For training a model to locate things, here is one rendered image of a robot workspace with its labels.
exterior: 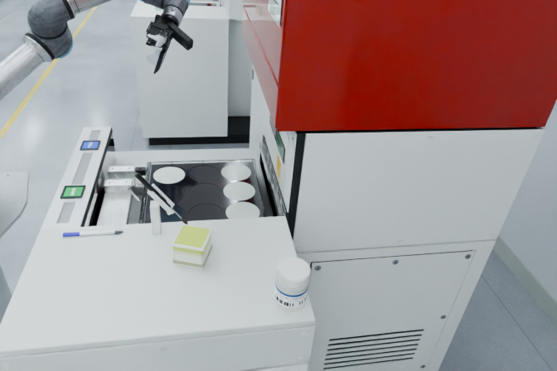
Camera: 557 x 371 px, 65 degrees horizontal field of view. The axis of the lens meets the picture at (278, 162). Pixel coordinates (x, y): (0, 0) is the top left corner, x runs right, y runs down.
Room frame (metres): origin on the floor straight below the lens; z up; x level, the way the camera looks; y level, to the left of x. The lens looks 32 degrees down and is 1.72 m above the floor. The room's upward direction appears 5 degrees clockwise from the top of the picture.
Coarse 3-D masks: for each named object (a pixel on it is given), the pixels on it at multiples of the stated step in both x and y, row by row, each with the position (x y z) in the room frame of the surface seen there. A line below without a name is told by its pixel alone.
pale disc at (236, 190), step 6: (228, 186) 1.14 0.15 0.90; (234, 186) 1.15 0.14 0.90; (240, 186) 1.15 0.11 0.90; (246, 186) 1.15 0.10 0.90; (252, 186) 1.16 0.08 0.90; (228, 192) 1.11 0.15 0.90; (234, 192) 1.12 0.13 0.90; (240, 192) 1.12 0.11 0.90; (246, 192) 1.12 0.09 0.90; (252, 192) 1.12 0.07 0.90; (234, 198) 1.09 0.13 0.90; (240, 198) 1.09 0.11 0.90; (246, 198) 1.09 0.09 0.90
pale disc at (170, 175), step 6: (162, 168) 1.22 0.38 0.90; (168, 168) 1.22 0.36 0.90; (174, 168) 1.22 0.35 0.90; (156, 174) 1.18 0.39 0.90; (162, 174) 1.18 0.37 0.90; (168, 174) 1.18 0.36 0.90; (174, 174) 1.19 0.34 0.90; (180, 174) 1.19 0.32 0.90; (156, 180) 1.14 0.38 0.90; (162, 180) 1.15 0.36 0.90; (168, 180) 1.15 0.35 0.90; (174, 180) 1.15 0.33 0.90; (180, 180) 1.16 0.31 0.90
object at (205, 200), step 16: (192, 176) 1.18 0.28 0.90; (208, 176) 1.19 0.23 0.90; (176, 192) 1.09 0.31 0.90; (192, 192) 1.10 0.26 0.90; (208, 192) 1.11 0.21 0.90; (256, 192) 1.13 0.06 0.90; (160, 208) 1.01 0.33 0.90; (176, 208) 1.01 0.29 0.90; (192, 208) 1.02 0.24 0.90; (208, 208) 1.03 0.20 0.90; (224, 208) 1.03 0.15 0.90
